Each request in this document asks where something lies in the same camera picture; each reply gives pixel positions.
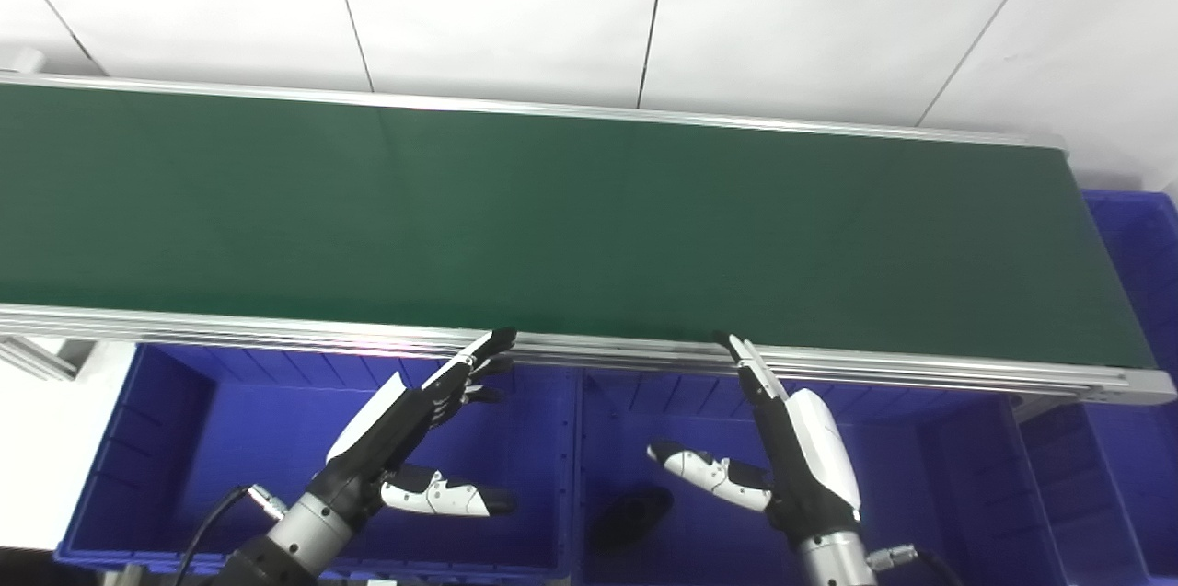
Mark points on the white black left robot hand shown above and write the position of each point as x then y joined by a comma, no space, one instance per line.
382,439

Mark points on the black flanged machine part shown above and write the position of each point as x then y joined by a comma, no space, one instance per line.
630,517

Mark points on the grey conveyor end block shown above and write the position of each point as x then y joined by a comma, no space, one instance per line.
18,60

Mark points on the green conveyor belt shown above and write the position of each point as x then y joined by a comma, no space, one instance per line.
571,218
598,349

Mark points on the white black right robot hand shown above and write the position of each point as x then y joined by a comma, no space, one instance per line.
810,466

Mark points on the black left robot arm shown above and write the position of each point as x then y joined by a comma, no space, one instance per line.
294,535

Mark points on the aluminium conveyor support leg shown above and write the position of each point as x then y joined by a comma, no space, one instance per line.
37,358

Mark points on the blue plastic bin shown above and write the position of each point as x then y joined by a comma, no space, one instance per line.
230,457
920,494
1127,494

